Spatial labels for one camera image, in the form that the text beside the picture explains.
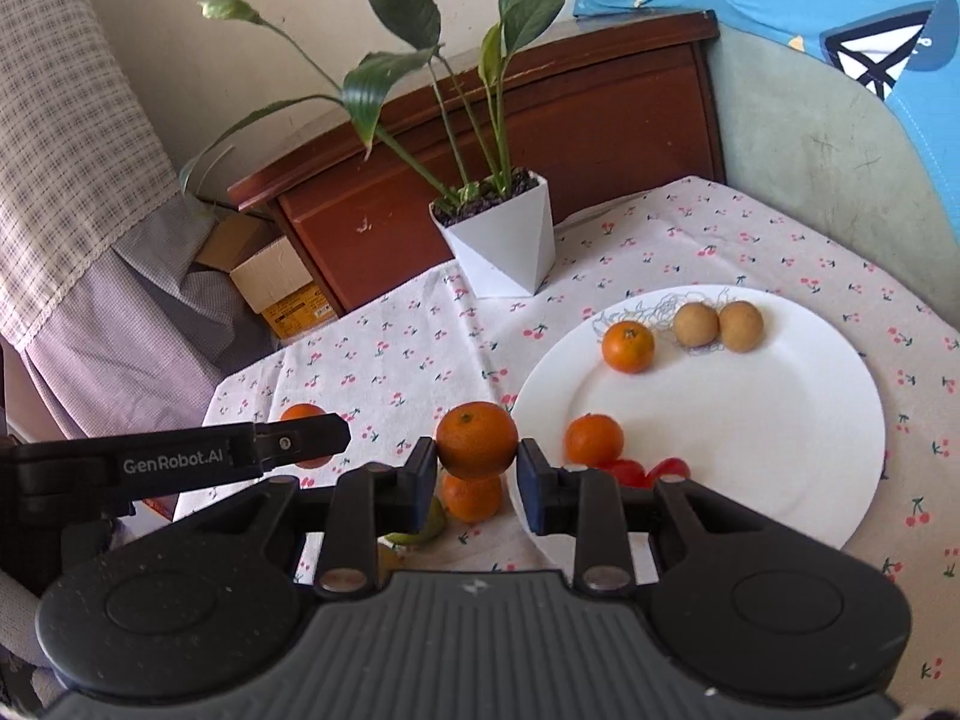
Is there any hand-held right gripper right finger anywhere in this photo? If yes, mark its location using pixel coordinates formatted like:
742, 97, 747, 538
516, 437, 758, 595

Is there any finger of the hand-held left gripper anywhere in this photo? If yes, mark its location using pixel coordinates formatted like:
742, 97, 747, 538
251, 414, 352, 470

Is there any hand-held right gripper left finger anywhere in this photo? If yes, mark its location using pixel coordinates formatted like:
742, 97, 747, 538
199, 436, 440, 599

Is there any orange mandarin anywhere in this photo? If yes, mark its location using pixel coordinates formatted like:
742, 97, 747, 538
435, 403, 520, 479
440, 471, 505, 524
279, 403, 335, 470
564, 414, 625, 466
601, 320, 656, 374

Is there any green oblong fruit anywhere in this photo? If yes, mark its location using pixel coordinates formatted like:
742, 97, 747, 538
382, 496, 446, 547

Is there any white plate with flower drawing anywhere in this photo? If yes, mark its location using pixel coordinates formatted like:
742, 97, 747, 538
508, 283, 887, 569

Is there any cherry print tablecloth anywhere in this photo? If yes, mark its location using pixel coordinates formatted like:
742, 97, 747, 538
172, 176, 960, 713

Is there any lilac gingham cloth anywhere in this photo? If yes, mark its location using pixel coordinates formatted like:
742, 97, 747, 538
22, 191, 282, 440

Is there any open cardboard box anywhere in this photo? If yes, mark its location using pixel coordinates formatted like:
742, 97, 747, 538
193, 214, 338, 342

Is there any brown round fruit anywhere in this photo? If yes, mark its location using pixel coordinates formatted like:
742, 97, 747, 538
673, 302, 722, 350
718, 301, 766, 353

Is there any white geometric planter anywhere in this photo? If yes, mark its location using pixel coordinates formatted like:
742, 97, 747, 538
429, 172, 556, 299

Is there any beige checked lace-trimmed cloth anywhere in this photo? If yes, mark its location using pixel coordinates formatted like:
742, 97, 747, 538
0, 0, 181, 350

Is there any dark wooden cabinet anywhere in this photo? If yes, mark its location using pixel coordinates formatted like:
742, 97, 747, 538
227, 10, 725, 316

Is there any green leafy plant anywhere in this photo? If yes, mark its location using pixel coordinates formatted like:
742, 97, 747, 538
178, 0, 612, 215

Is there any grey green armchair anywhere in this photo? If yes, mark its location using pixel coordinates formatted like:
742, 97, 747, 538
705, 22, 960, 308

